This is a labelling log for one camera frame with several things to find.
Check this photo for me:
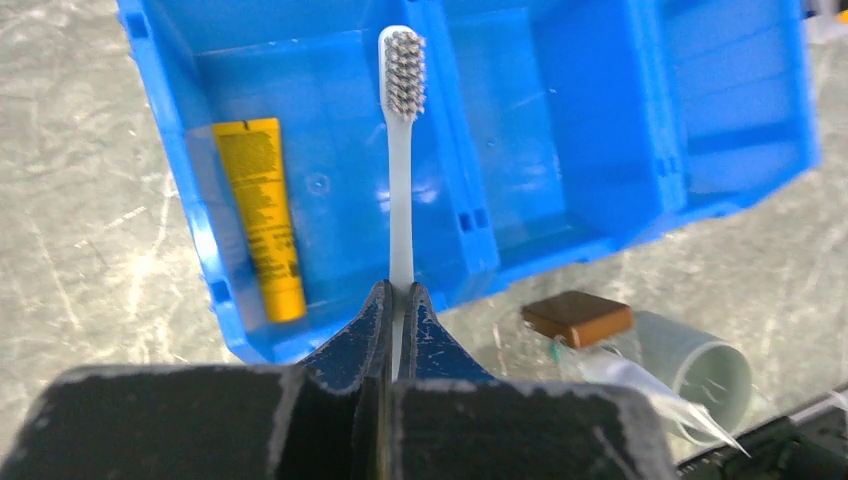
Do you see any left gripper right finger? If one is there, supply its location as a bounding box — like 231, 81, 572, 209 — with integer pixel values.
389, 284, 676, 479

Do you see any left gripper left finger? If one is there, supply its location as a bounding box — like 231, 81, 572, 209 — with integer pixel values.
1, 281, 393, 479

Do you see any white toothpaste tube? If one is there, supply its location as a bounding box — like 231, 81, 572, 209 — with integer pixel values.
551, 339, 749, 456

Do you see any grey ceramic mug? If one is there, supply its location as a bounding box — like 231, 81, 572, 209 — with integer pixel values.
634, 311, 753, 433

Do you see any blue three-compartment bin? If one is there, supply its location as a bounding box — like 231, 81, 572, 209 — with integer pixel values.
118, 1, 818, 363

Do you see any light blue toothbrush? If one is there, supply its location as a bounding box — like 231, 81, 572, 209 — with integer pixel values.
378, 25, 426, 379

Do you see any clear holder with wooden ends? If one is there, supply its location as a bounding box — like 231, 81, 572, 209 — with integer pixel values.
520, 290, 643, 381

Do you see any yellow toothpaste tube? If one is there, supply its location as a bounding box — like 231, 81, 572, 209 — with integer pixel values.
213, 118, 307, 323

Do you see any clear plastic organizer box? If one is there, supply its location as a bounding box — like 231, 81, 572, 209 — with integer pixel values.
801, 0, 847, 44

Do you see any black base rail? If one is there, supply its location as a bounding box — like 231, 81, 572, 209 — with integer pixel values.
677, 392, 847, 480

